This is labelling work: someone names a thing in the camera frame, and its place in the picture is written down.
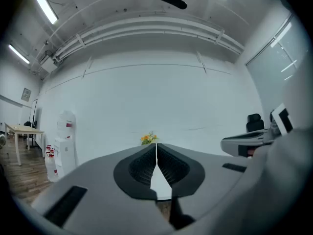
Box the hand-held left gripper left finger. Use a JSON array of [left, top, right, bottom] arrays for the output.
[[31, 143, 176, 235]]

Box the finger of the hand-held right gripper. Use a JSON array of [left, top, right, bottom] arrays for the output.
[[221, 138, 256, 158], [224, 129, 271, 141]]

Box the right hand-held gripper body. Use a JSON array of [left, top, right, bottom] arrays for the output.
[[263, 103, 294, 145]]

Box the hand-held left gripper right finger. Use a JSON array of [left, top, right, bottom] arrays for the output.
[[157, 143, 250, 231]]

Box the black office chair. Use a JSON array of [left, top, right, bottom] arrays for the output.
[[246, 113, 265, 133]]

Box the white water dispenser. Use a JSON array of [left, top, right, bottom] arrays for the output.
[[53, 110, 77, 177]]

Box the frosted glass partition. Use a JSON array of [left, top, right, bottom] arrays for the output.
[[245, 15, 309, 122]]

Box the clear water jug red cap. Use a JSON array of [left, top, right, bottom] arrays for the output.
[[45, 153, 60, 183]]

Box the orange and yellow flower bouquet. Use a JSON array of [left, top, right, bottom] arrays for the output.
[[140, 131, 159, 146]]

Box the light wooden table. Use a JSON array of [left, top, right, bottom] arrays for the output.
[[4, 122, 45, 166]]

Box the white ceiling pipe bundle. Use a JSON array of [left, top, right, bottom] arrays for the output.
[[52, 16, 245, 61]]

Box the long ceiling light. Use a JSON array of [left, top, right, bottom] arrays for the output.
[[32, 0, 59, 25], [8, 44, 30, 64]]

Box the framed wall notice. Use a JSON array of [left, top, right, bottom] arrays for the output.
[[21, 87, 32, 102]]

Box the white square plastic block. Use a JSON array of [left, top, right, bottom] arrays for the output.
[[40, 57, 58, 73]]

